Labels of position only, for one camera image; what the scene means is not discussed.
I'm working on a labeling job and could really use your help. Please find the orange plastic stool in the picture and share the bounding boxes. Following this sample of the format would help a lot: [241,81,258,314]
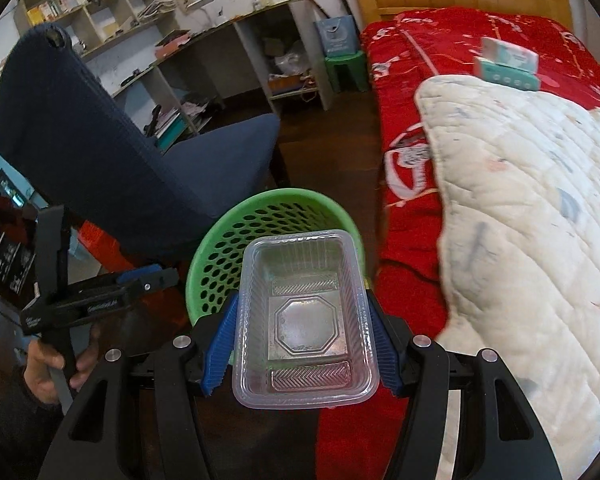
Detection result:
[77,220,191,322]

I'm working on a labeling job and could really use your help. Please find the green plastic stool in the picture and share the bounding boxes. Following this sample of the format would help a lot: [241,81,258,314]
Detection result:
[324,51,371,94]

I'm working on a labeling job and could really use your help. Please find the white teal tissue pack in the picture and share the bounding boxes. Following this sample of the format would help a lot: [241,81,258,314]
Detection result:
[481,36,540,74]

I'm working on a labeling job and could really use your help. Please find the clear plastic food container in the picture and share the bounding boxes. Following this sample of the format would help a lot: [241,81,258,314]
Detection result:
[231,229,381,409]

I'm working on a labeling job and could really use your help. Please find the white desk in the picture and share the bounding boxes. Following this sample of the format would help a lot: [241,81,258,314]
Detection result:
[82,0,332,137]

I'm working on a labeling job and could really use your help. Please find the red printed bed cover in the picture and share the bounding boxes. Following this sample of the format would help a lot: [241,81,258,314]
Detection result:
[315,5,600,480]

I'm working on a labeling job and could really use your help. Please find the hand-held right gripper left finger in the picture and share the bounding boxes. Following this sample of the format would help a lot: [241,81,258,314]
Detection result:
[40,292,241,480]

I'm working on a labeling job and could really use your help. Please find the white quilted blanket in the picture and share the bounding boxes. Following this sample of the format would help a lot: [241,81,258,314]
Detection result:
[415,74,600,480]

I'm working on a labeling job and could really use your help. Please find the green perforated plastic basket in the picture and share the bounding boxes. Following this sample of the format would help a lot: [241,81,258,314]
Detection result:
[185,187,369,329]

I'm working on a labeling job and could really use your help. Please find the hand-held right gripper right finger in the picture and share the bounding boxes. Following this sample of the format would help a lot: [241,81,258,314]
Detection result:
[365,290,563,480]

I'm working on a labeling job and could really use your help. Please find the clear plastic bag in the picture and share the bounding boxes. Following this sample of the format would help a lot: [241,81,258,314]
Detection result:
[274,40,312,77]

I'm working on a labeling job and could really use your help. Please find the person's left forearm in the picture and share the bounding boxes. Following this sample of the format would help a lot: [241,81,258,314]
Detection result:
[0,367,66,480]

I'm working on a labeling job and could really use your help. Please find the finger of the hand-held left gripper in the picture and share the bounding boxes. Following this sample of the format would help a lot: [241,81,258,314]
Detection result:
[116,264,179,295]

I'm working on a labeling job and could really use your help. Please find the white desk lamp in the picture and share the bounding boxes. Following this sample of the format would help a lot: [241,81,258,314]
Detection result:
[186,0,217,27]

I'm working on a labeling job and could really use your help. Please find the white bookshelf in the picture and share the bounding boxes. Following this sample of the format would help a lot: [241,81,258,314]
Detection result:
[14,0,182,63]

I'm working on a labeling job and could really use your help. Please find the person's left hand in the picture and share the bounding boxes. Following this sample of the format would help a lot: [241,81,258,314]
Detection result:
[22,324,102,406]

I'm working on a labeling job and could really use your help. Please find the pile of books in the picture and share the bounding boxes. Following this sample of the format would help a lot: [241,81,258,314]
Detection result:
[144,102,213,153]

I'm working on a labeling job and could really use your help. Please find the pink folder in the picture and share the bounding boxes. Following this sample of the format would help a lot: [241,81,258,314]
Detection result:
[155,31,194,59]

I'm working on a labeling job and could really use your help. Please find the blue paper bag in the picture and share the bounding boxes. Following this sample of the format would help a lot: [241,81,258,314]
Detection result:
[314,16,357,58]

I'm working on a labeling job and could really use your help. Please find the dark blue office chair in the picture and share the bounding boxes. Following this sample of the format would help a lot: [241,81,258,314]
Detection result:
[0,25,282,267]

